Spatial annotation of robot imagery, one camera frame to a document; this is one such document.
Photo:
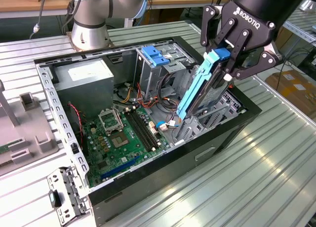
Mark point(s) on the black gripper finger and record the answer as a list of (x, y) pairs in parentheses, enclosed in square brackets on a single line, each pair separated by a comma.
[(259, 64), (209, 27)]

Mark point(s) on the hard disk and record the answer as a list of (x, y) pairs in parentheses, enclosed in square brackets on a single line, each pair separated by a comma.
[(195, 88)]

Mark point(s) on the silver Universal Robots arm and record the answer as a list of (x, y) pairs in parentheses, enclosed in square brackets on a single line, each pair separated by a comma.
[(89, 34)]

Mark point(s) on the metal disk bay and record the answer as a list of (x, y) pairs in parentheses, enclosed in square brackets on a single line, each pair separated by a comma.
[(190, 130)]

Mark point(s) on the brown cardboard box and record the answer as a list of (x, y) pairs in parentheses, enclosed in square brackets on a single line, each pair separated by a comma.
[(291, 93)]

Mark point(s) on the blue drive cage latch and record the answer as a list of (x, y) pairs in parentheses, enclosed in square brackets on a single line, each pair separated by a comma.
[(153, 55)]

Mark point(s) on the metal drive cage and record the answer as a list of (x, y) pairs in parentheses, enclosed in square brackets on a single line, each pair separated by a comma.
[(148, 81)]

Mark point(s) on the blue white board connector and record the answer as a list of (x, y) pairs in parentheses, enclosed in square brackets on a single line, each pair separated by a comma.
[(161, 125)]

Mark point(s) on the black RAM slot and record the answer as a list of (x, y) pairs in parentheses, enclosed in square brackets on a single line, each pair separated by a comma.
[(146, 127), (139, 130)]

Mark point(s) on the grey power supply unit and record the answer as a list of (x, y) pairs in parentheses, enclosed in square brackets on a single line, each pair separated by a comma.
[(84, 88)]

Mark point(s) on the black open PC case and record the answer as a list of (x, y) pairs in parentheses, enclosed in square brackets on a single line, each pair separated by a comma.
[(172, 177)]

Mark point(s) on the CPU socket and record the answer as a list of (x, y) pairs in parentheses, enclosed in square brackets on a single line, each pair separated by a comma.
[(119, 139)]

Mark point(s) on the green motherboard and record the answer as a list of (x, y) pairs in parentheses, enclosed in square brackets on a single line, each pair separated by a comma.
[(116, 160)]

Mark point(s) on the black case fan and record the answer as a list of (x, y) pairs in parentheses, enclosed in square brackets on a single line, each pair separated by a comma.
[(75, 123)]

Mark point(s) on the blue expansion slot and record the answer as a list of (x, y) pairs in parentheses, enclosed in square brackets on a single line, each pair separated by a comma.
[(121, 168)]

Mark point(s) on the wooden desk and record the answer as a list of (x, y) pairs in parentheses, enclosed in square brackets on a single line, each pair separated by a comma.
[(24, 2)]

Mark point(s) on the black teal latch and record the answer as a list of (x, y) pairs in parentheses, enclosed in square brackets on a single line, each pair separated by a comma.
[(54, 198)]

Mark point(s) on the green RAM stick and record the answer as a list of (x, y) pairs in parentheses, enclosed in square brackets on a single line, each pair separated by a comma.
[(5, 148)]

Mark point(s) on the hinged metal slot bracket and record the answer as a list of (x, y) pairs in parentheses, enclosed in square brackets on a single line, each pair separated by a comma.
[(66, 187)]

